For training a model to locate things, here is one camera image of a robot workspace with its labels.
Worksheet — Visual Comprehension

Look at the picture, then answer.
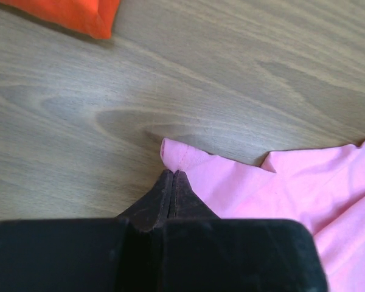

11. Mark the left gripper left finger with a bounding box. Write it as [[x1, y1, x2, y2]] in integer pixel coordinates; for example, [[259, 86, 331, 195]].
[[0, 171, 173, 291]]

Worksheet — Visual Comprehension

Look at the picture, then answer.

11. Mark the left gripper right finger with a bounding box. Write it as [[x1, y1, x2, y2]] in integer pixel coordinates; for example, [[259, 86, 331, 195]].
[[158, 170, 329, 292]]

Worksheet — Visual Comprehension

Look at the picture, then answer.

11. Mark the pink t-shirt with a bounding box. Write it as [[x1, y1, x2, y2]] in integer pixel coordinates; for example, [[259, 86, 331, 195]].
[[160, 139, 365, 291]]

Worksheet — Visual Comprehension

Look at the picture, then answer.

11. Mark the folded orange t-shirt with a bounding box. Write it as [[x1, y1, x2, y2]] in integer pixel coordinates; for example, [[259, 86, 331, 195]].
[[0, 0, 120, 40]]

